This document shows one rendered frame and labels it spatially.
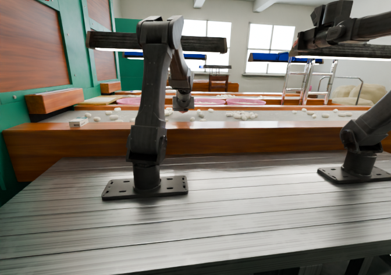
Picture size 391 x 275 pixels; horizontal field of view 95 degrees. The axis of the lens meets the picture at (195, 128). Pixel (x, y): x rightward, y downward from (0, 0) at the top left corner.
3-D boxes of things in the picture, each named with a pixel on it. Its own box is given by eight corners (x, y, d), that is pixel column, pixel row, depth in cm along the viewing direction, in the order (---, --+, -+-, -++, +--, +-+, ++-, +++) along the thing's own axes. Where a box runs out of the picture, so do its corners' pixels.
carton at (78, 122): (80, 127, 60) (79, 121, 60) (69, 127, 60) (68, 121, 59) (88, 122, 66) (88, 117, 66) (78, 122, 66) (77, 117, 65)
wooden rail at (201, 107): (369, 123, 118) (374, 106, 115) (77, 125, 98) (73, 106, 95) (361, 121, 124) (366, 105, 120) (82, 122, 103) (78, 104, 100)
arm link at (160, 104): (140, 152, 47) (152, 31, 48) (164, 154, 46) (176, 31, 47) (127, 153, 41) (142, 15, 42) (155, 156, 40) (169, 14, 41)
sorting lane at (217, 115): (436, 127, 88) (438, 122, 87) (33, 132, 68) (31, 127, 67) (372, 113, 117) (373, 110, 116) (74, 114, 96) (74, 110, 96)
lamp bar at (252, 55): (323, 64, 147) (326, 54, 145) (251, 61, 140) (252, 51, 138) (316, 64, 155) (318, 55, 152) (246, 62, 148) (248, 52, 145)
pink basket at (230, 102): (271, 118, 116) (273, 104, 113) (231, 118, 113) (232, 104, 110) (253, 110, 141) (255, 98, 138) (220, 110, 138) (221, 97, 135)
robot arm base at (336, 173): (321, 146, 53) (343, 157, 46) (379, 144, 56) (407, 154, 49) (315, 170, 55) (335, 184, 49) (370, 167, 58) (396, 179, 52)
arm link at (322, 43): (315, 26, 63) (332, 20, 56) (329, 27, 64) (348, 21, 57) (311, 47, 65) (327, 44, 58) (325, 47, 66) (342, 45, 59)
